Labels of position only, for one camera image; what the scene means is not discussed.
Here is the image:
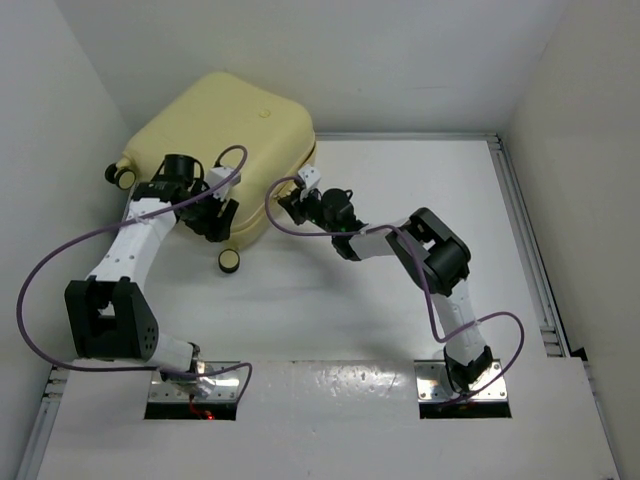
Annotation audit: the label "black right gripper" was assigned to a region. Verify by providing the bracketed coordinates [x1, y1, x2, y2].
[282, 183, 340, 236]

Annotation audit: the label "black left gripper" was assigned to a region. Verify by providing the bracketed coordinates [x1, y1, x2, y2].
[181, 179, 238, 241]

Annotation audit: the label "cream yellow suitcase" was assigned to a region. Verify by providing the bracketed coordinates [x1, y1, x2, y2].
[105, 73, 316, 273]

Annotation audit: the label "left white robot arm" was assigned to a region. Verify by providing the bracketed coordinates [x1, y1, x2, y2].
[64, 154, 241, 378]

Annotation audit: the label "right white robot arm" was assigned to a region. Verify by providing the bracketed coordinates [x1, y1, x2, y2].
[278, 187, 493, 395]

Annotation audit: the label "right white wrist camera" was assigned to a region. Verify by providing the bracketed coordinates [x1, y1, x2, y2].
[297, 165, 322, 195]

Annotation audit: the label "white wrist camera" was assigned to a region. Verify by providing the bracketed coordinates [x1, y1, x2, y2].
[297, 165, 322, 195]
[205, 166, 241, 201]

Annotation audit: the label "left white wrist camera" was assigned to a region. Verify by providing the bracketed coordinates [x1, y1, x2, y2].
[205, 166, 241, 201]

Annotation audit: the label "grey aluminium table rail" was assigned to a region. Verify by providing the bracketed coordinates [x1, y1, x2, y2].
[317, 132, 500, 143]

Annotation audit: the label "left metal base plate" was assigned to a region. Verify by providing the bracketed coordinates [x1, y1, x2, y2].
[148, 361, 247, 404]

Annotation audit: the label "metal base plate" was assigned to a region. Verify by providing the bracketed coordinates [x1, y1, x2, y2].
[414, 360, 508, 405]
[148, 361, 247, 404]

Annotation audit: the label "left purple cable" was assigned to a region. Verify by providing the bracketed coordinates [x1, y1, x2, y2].
[15, 144, 254, 399]

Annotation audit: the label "purple cable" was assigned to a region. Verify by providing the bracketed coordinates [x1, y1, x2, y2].
[263, 175, 526, 401]
[15, 144, 254, 399]

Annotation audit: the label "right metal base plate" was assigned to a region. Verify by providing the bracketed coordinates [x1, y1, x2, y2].
[414, 360, 508, 405]

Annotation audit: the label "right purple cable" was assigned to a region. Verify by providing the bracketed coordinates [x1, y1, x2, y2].
[263, 175, 526, 401]

